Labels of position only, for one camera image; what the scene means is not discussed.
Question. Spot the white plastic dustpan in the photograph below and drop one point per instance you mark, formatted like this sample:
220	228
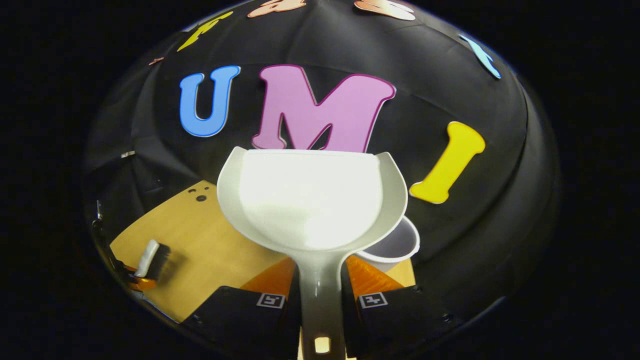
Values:
310	200

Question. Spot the white ribbed garbage bin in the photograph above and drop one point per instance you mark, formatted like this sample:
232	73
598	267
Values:
395	245

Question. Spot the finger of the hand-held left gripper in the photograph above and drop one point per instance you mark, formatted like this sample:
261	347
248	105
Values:
142	284

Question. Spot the small metal clip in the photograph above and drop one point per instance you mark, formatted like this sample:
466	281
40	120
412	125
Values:
128	154

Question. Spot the black backdrop cloth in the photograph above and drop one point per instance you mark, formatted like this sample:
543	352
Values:
475	225

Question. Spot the small pink clip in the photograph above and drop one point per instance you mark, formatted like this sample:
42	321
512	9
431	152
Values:
156	60

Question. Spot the small white broom black bristles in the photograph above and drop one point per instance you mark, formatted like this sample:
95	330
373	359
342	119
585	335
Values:
147	257

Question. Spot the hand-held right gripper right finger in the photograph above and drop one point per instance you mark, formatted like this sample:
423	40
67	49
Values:
400	315

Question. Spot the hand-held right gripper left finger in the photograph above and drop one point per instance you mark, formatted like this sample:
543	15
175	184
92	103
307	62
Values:
240	315

